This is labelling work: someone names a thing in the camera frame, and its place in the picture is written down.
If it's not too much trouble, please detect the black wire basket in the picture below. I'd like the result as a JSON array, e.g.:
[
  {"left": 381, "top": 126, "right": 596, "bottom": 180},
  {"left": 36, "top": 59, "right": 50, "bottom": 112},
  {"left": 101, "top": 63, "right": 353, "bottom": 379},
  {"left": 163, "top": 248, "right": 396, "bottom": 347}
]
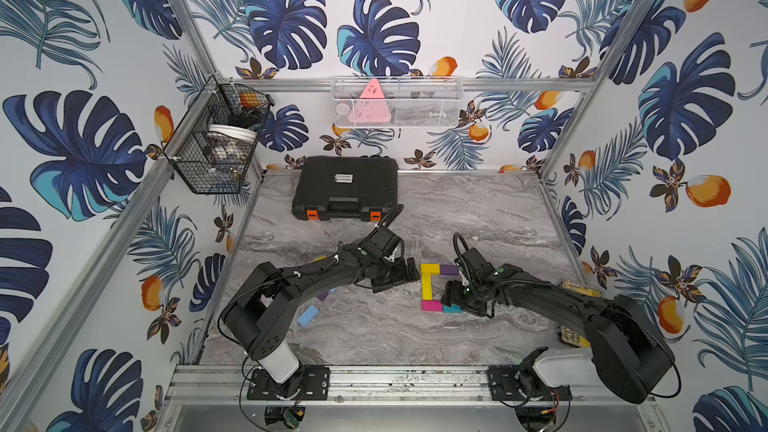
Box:
[{"left": 163, "top": 76, "right": 275, "bottom": 195}]

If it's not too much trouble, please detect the pink triangle item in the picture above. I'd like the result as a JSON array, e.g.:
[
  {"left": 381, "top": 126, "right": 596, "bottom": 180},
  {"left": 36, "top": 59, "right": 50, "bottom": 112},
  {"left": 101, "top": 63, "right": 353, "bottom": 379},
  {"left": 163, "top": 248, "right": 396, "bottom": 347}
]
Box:
[{"left": 348, "top": 78, "right": 392, "bottom": 125}]

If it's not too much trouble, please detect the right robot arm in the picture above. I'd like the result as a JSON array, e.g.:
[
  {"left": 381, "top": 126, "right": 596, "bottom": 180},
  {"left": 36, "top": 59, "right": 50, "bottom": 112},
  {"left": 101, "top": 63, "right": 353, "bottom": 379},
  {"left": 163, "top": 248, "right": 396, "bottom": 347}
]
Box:
[{"left": 441, "top": 264, "right": 675, "bottom": 404}]

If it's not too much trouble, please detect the long yellow block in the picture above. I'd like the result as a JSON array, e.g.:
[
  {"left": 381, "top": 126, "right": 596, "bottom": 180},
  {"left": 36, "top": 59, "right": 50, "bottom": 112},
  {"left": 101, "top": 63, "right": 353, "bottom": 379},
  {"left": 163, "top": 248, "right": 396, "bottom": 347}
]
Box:
[{"left": 421, "top": 273, "right": 433, "bottom": 301}]

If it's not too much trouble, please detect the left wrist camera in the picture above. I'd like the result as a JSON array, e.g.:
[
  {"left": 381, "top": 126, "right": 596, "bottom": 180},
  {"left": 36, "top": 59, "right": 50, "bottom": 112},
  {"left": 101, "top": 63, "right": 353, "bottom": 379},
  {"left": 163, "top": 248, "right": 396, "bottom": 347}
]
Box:
[{"left": 359, "top": 227, "right": 402, "bottom": 260}]

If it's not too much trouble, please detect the magenta block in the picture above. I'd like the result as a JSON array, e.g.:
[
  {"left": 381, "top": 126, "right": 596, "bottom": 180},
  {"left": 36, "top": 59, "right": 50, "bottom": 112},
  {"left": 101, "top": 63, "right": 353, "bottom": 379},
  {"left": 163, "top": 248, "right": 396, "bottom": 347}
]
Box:
[{"left": 421, "top": 300, "right": 444, "bottom": 312}]

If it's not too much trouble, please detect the yellow screwdriver bit set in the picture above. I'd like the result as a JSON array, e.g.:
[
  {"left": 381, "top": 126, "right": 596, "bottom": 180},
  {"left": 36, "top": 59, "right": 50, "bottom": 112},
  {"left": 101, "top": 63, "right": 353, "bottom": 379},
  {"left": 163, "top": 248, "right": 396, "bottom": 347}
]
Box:
[{"left": 558, "top": 280, "right": 604, "bottom": 349}]

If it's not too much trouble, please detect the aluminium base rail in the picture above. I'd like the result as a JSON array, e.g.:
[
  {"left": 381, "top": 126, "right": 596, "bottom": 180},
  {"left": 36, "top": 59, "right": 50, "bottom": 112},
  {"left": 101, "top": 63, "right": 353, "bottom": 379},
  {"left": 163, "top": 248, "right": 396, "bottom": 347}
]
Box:
[{"left": 164, "top": 364, "right": 655, "bottom": 407}]

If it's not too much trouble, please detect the black plastic tool case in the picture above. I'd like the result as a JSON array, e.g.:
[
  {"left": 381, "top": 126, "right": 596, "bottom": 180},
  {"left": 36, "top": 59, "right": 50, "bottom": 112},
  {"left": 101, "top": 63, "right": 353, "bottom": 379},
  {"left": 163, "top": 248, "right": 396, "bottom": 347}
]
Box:
[{"left": 291, "top": 156, "right": 398, "bottom": 222}]

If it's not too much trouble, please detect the purple short block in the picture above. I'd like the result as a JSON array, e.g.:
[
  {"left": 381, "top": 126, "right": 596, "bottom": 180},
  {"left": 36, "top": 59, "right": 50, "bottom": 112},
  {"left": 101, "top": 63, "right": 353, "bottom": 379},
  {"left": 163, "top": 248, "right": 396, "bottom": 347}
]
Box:
[{"left": 439, "top": 264, "right": 460, "bottom": 276}]

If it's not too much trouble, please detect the light blue block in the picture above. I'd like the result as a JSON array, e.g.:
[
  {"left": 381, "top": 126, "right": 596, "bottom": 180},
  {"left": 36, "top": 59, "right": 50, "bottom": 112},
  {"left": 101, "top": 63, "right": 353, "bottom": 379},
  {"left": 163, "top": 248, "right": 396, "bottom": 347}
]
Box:
[{"left": 297, "top": 305, "right": 320, "bottom": 327}]

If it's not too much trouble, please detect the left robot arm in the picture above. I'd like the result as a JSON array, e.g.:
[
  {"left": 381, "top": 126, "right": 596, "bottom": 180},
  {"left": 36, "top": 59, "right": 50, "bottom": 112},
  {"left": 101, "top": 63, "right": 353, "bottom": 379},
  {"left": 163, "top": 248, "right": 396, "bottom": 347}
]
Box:
[{"left": 218, "top": 244, "right": 419, "bottom": 385}]

